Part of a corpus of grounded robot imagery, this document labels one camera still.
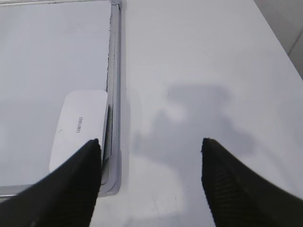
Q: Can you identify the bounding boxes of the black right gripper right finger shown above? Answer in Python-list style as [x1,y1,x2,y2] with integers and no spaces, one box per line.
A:
[201,138,303,227]

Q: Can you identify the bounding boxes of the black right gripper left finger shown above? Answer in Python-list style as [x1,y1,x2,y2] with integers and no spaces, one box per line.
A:
[0,139,102,227]

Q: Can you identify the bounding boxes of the white rectangular board eraser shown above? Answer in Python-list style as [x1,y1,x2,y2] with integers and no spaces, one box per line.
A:
[49,90,108,172]

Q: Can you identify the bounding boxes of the white aluminium-framed whiteboard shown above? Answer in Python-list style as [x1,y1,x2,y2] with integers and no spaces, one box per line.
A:
[0,0,121,199]

